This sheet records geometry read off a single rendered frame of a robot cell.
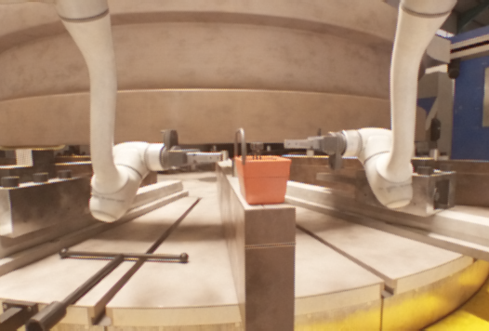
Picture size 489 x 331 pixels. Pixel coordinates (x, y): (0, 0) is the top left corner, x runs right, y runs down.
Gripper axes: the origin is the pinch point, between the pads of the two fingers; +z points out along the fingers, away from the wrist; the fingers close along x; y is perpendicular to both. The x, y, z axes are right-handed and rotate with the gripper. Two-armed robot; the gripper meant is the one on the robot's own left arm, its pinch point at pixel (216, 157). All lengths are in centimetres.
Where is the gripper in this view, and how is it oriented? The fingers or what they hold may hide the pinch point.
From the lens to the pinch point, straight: 84.6
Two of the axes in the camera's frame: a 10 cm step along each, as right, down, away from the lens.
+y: 0.1, 10.0, 0.9
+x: -2.4, 0.9, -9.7
